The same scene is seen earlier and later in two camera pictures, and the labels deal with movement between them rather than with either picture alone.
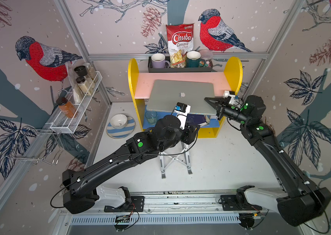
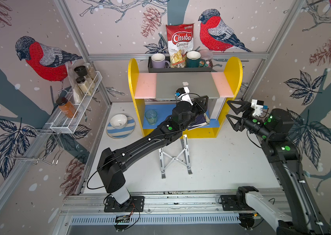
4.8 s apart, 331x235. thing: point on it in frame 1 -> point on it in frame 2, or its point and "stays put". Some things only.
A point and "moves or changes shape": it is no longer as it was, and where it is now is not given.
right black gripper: (221, 108) -> (239, 124)
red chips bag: (180, 41) stays put
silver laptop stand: (166, 159) stays put
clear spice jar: (91, 72) stays put
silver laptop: (166, 93) moves or changes shape
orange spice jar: (66, 107) stays put
